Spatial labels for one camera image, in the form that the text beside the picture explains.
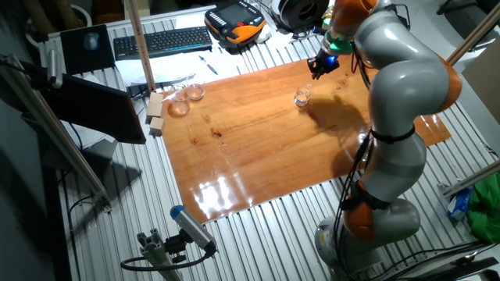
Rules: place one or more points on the glossy wooden board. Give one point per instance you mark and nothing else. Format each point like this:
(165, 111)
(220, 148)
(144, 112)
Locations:
(218, 129)

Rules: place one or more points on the black mouse pad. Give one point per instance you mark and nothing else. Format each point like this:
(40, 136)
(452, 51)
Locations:
(76, 58)

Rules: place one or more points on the black pen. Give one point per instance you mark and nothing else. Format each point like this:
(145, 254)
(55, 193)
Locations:
(208, 65)

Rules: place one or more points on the short aluminium profile post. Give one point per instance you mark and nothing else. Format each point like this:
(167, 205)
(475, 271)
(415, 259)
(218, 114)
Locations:
(156, 253)

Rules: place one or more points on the black flat monitor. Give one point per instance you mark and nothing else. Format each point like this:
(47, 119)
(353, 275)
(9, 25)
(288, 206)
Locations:
(97, 109)

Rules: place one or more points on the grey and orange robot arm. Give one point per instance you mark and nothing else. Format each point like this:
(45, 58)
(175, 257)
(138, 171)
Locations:
(406, 78)

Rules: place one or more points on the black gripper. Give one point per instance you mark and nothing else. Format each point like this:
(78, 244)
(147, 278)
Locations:
(326, 62)

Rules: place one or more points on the black office chair base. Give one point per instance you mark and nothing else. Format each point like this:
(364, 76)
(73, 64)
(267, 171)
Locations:
(468, 4)

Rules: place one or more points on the small wooden block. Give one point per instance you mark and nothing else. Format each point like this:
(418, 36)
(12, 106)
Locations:
(154, 110)
(156, 98)
(157, 125)

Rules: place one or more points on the black computer keyboard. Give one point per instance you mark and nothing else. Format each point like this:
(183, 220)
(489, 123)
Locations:
(164, 41)

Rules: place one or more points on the wooden frame pole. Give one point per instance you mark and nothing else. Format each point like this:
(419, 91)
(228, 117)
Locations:
(476, 33)
(140, 43)

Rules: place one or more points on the black flat bar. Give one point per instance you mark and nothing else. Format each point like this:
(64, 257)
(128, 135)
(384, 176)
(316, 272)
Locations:
(453, 269)

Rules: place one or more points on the white paper sheets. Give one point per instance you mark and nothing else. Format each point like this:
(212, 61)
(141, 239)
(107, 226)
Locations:
(172, 68)

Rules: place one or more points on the white round bucket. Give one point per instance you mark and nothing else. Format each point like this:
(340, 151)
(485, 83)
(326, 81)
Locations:
(84, 13)

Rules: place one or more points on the aluminium profile bar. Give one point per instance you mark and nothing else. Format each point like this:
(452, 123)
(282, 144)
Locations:
(472, 177)

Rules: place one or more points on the metal spoon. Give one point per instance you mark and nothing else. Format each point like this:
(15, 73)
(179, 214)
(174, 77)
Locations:
(466, 257)

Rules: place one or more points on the white tissue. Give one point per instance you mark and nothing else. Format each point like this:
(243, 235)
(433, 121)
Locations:
(281, 39)

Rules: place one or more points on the glass beaker with water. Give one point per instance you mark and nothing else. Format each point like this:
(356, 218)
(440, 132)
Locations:
(302, 99)

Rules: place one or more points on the empty glass beaker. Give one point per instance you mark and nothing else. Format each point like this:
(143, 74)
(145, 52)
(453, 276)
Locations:
(179, 106)
(195, 93)

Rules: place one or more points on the black filament spool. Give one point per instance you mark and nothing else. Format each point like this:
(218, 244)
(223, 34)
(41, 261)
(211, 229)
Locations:
(301, 11)

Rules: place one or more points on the clear glass stirring rod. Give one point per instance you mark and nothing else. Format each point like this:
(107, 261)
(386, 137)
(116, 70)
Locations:
(310, 87)

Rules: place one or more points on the brown cardboard box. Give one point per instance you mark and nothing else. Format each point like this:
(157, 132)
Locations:
(484, 78)

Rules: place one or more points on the long grey aluminium strut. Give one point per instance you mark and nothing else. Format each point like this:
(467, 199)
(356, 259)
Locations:
(58, 132)

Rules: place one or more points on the silver camera with blue cap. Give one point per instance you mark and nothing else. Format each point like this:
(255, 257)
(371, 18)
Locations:
(191, 226)

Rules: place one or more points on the white rounded plastic object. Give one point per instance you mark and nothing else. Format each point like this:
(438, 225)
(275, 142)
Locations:
(262, 34)

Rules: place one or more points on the blue and white tissue pack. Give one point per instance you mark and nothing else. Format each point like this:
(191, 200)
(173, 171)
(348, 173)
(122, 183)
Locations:
(460, 203)

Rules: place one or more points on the green cloth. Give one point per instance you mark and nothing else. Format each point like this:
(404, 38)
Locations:
(486, 207)

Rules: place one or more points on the orange and black teach pendant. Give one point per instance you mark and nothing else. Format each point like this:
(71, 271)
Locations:
(234, 17)

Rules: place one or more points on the grey computer mouse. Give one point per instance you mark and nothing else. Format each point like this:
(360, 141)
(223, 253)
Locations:
(91, 41)

